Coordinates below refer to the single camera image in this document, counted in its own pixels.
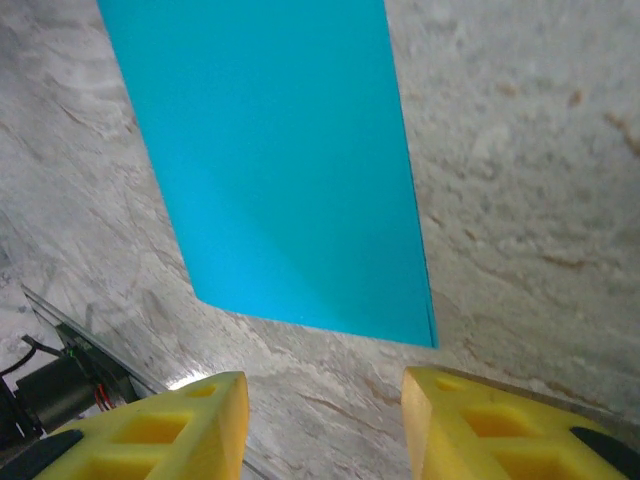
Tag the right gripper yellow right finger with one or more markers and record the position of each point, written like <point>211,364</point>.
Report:
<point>475,435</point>

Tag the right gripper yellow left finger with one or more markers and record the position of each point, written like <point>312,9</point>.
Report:
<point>190,435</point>

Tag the blue cloth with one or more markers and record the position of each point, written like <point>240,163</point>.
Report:
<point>275,175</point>

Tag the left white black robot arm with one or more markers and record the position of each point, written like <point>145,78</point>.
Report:
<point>55,395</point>

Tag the aluminium mounting rail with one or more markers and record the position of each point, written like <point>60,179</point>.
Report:
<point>125,360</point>

